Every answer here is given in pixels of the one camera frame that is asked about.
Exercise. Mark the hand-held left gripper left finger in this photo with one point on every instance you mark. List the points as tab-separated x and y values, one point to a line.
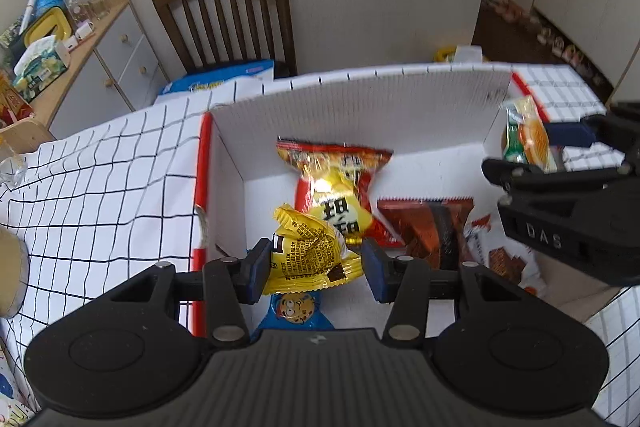
260	267

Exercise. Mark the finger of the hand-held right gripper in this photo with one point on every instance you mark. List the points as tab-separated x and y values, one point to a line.
572	134
525	177

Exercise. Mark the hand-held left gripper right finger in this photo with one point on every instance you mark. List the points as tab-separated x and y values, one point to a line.
372	272

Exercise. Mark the green burger snack packet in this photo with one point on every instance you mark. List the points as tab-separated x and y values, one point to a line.
530	137

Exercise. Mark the blue cookie packet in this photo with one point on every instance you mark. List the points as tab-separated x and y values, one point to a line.
295	309

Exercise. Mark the dark red snack packet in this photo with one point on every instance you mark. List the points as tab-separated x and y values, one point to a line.
425	227

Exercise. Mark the white and red snack packet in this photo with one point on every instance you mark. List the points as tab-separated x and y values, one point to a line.
505	262

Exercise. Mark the red and yellow snack packet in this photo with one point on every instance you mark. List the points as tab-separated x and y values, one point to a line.
335	187

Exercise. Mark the red cardboard box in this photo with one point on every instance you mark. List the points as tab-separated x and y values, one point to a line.
375	107

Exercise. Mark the row of shoes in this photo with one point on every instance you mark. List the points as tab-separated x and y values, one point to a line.
515	12

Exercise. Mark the yellow plastic object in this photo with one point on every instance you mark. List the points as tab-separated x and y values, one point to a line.
444	55

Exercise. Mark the white checkered tablecloth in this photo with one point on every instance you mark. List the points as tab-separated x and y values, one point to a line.
100	187

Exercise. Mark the blue and white package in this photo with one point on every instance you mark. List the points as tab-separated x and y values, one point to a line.
210	84

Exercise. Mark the wooden side cabinet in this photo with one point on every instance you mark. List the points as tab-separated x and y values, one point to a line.
125	57

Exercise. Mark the tan insulated jug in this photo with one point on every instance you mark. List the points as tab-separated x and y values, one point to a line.
10	272

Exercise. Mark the tall clear glass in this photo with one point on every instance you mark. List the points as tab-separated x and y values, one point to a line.
10	172

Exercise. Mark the colourful printed plastic bag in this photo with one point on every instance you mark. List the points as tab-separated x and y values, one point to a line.
7	387

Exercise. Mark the small white mug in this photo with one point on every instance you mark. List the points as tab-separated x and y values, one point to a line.
84	29

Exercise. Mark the green tissue box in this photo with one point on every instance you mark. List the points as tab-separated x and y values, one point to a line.
40	67

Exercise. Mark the clear glass jar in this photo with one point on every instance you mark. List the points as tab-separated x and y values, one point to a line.
85	7

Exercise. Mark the blue and yellow container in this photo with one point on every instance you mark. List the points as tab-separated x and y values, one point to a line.
47	24

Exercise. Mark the white stick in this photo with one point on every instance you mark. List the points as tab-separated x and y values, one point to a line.
30	7

